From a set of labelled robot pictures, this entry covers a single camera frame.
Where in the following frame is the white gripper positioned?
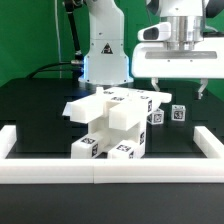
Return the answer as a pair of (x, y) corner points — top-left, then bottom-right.
(132, 22), (224, 99)

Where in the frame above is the white tagged cube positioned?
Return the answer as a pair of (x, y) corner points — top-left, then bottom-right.
(147, 108), (164, 125)
(171, 105), (186, 121)

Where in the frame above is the white chair back frame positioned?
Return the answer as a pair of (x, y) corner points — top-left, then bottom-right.
(62, 87), (172, 131)

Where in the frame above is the white chair seat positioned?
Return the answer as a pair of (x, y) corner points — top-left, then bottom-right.
(88, 117), (146, 159)

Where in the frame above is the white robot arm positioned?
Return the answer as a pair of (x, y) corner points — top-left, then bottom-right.
(80, 0), (224, 93)

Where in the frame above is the white U-shaped fence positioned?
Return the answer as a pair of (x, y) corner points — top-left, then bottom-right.
(0, 125), (224, 184)

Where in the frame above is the grey hose cable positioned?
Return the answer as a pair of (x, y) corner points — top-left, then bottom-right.
(199, 0), (224, 34)

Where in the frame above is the black camera stand pole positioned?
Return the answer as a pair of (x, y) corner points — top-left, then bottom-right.
(63, 0), (83, 62)

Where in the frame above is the black cable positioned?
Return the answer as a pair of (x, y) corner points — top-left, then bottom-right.
(26, 61), (84, 80)

